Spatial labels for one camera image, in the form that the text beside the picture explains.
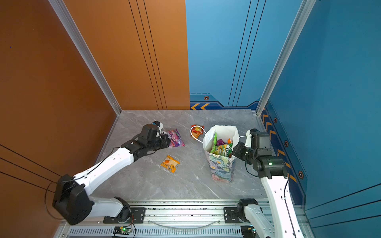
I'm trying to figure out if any left aluminium corner post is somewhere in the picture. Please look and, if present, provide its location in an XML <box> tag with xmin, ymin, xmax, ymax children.
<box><xmin>49</xmin><ymin>0</ymin><xmax>122</xmax><ymax>116</ymax></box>

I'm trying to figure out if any green circuit board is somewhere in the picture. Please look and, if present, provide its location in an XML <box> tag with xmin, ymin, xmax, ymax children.
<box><xmin>112</xmin><ymin>226</ymin><xmax>134</xmax><ymax>238</ymax></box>
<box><xmin>241</xmin><ymin>226</ymin><xmax>257</xmax><ymax>238</ymax></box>

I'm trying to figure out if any small orange yellow snack pack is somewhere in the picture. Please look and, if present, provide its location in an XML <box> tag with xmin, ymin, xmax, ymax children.
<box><xmin>161</xmin><ymin>155</ymin><xmax>180</xmax><ymax>173</ymax></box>

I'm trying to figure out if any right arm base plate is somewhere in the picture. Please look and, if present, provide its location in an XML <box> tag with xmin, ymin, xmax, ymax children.
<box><xmin>223</xmin><ymin>207</ymin><xmax>248</xmax><ymax>224</ymax></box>

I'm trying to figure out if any right green circuit board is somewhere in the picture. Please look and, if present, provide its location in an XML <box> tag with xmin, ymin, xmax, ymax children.
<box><xmin>241</xmin><ymin>226</ymin><xmax>257</xmax><ymax>238</ymax></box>

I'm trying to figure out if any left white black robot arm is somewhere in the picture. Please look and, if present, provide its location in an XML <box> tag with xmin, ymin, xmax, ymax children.
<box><xmin>52</xmin><ymin>121</ymin><xmax>171</xmax><ymax>225</ymax></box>

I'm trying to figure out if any right aluminium corner post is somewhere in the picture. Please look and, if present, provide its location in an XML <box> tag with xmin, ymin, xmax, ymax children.
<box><xmin>256</xmin><ymin>0</ymin><xmax>316</xmax><ymax>116</ymax></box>

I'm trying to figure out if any small red snack pack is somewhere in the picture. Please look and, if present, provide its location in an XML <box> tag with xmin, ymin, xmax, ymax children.
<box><xmin>190</xmin><ymin>125</ymin><xmax>204</xmax><ymax>139</ymax></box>

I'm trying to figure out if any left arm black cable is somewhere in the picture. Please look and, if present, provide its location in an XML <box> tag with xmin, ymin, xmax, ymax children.
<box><xmin>44</xmin><ymin>145</ymin><xmax>126</xmax><ymax>221</ymax></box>

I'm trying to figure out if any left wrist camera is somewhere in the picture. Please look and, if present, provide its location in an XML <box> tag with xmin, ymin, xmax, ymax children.
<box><xmin>152</xmin><ymin>121</ymin><xmax>163</xmax><ymax>133</ymax></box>

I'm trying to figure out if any green Lays chips bag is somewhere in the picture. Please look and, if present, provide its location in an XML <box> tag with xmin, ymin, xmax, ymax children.
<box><xmin>210</xmin><ymin>133</ymin><xmax>218</xmax><ymax>154</ymax></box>

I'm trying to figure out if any left green circuit board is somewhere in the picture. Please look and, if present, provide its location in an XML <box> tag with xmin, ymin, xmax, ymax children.
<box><xmin>112</xmin><ymin>226</ymin><xmax>134</xmax><ymax>238</ymax></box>

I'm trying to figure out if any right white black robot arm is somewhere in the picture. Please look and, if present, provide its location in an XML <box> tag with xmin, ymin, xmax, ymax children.
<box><xmin>232</xmin><ymin>142</ymin><xmax>304</xmax><ymax>238</ymax></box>

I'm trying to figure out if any colourful white paper bag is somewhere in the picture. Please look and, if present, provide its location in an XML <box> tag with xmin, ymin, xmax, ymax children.
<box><xmin>190</xmin><ymin>125</ymin><xmax>241</xmax><ymax>183</ymax></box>

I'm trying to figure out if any green yellow Fox's candy bag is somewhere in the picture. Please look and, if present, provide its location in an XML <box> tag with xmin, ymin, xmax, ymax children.
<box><xmin>215</xmin><ymin>144</ymin><xmax>233</xmax><ymax>158</ymax></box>

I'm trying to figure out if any aluminium rail frame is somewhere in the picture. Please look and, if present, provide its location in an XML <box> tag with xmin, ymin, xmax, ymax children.
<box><xmin>53</xmin><ymin>198</ymin><xmax>316</xmax><ymax>238</ymax></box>

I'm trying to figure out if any purple grape candy bag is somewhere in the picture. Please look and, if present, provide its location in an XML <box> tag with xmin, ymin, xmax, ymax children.
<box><xmin>216</xmin><ymin>139</ymin><xmax>227</xmax><ymax>146</ymax></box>

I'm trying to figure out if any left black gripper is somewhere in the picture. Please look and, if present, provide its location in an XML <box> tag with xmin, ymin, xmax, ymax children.
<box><xmin>147</xmin><ymin>134</ymin><xmax>172</xmax><ymax>153</ymax></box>

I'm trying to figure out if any aluminium corner post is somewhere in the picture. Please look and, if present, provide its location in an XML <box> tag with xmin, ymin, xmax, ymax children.
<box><xmin>256</xmin><ymin>0</ymin><xmax>316</xmax><ymax>116</ymax></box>
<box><xmin>49</xmin><ymin>0</ymin><xmax>122</xmax><ymax>116</ymax></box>

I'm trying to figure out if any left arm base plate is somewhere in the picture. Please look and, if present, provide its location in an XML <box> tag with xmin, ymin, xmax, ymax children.
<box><xmin>103</xmin><ymin>207</ymin><xmax>146</xmax><ymax>224</ymax></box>

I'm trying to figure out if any purple small snack bag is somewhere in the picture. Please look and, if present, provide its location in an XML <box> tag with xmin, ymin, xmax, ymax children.
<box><xmin>162</xmin><ymin>129</ymin><xmax>185</xmax><ymax>148</ymax></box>

